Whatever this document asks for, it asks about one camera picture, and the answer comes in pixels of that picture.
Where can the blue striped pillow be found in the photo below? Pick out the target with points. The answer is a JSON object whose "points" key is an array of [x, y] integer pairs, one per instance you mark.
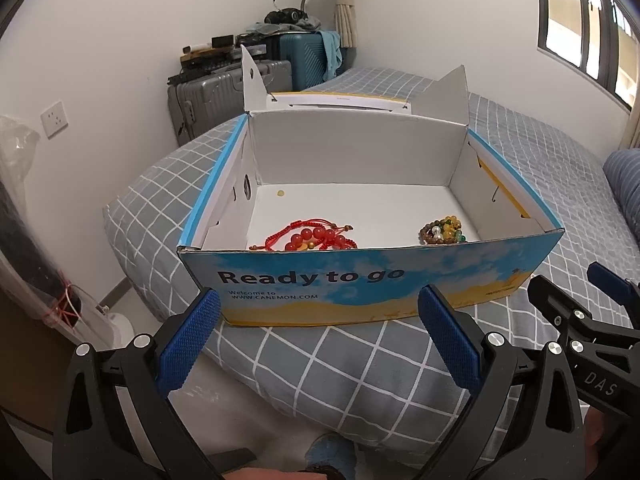
{"points": [[625, 190]]}

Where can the white wall socket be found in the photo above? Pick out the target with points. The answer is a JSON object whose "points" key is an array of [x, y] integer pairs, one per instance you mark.
{"points": [[54, 119]]}

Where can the teal hard suitcase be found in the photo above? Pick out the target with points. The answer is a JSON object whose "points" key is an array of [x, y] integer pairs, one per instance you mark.
{"points": [[305, 57]]}

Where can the beige curtain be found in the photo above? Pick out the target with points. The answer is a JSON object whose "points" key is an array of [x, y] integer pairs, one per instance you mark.
{"points": [[346, 5]]}

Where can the grey hard suitcase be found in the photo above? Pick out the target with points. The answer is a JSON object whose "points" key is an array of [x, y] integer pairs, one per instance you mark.
{"points": [[215, 100]]}

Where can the dark framed window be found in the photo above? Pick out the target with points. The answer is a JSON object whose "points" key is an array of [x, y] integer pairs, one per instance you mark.
{"points": [[590, 25]]}

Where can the white round base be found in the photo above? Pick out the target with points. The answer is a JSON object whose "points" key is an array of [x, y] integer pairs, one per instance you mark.
{"points": [[117, 325]]}

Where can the bed with grey checked sheet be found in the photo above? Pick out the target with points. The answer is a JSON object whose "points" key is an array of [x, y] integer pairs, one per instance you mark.
{"points": [[550, 170]]}

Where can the teal cloth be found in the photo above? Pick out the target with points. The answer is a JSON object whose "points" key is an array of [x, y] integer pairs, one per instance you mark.
{"points": [[331, 52]]}

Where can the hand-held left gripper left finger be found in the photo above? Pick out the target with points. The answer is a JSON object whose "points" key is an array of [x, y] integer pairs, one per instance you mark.
{"points": [[190, 340]]}

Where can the blue and yellow cardboard box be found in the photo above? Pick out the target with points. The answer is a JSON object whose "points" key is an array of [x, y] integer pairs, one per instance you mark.
{"points": [[350, 285]]}

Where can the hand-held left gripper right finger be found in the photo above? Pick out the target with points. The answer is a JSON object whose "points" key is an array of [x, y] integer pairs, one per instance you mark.
{"points": [[450, 340]]}

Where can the blue slipper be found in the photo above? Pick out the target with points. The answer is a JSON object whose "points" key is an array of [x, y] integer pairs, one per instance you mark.
{"points": [[330, 452]]}

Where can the clear plastic bag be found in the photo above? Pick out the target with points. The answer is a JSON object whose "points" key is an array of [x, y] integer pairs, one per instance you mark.
{"points": [[17, 170]]}

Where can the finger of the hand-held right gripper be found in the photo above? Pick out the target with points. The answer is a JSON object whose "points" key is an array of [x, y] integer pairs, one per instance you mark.
{"points": [[565, 305], [612, 282]]}

